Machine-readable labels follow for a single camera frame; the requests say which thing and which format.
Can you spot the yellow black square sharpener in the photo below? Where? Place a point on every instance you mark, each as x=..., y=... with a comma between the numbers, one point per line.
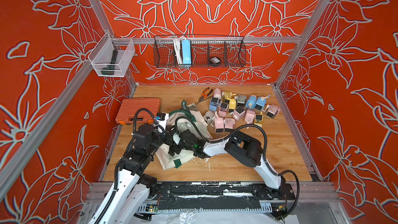
x=258, y=120

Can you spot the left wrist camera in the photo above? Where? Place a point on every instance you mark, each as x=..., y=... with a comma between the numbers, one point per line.
x=162, y=119

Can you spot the black wire wall basket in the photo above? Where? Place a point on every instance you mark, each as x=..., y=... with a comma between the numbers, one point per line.
x=231, y=50

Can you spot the orange handled pliers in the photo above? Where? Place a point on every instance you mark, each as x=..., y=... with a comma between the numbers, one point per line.
x=205, y=94

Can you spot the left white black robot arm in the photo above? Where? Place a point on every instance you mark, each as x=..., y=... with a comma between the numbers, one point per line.
x=131, y=186

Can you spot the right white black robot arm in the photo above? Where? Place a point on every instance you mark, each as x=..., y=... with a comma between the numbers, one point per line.
x=244, y=148

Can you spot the blue grey square sharpener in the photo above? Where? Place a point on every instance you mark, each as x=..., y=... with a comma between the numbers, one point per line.
x=214, y=104

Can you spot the yellow tall pencil sharpener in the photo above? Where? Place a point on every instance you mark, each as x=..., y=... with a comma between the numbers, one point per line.
x=232, y=105

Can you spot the pink square pencil sharpener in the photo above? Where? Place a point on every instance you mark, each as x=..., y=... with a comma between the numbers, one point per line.
x=219, y=124

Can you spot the dark green flashlight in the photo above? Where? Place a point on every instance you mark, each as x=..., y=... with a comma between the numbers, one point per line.
x=110, y=69

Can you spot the blue crank pencil sharpener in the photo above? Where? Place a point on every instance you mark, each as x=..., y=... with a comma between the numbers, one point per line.
x=261, y=102

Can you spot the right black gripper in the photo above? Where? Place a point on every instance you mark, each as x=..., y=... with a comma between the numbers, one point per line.
x=184, y=138

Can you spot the grey clear pencil sharpener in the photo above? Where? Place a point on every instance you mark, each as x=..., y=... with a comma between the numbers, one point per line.
x=241, y=100

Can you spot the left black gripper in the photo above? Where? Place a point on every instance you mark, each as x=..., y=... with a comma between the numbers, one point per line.
x=168, y=135

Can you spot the small black device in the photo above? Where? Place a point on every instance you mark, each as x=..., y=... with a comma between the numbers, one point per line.
x=214, y=61

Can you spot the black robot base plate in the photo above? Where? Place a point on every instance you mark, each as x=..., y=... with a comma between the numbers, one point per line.
x=174, y=197

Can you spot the pink cube sharpener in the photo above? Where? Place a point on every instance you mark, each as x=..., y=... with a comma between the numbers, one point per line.
x=239, y=113

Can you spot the clear acrylic wall bin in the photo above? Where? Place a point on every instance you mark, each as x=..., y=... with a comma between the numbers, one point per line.
x=111, y=57

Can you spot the light blue box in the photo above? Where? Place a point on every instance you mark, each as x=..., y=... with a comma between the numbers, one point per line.
x=186, y=52

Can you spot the cream tote bag green handles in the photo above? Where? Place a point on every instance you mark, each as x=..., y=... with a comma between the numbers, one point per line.
x=168, y=161

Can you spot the grey white pencil sharpener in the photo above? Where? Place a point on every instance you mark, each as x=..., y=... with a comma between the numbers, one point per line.
x=209, y=117

